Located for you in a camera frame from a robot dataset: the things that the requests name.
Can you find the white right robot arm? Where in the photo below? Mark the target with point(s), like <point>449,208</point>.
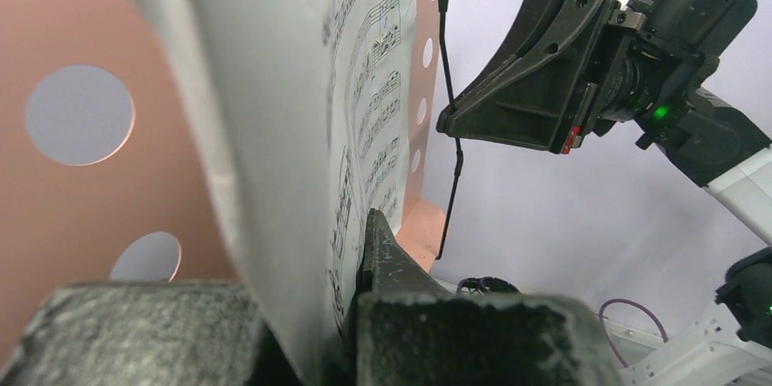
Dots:
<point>733,336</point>

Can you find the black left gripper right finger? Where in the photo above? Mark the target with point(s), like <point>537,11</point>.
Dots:
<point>410,330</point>

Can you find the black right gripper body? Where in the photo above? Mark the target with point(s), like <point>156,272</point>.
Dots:
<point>649,65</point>

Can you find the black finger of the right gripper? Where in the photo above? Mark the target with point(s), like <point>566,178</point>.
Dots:
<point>529,93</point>

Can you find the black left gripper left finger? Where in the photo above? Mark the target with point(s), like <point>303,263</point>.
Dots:
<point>140,333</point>

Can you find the black microphone tripod stand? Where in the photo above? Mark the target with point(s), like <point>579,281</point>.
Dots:
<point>484,285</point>

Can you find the pink perforated music stand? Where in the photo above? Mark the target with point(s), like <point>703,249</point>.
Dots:
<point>100,174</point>

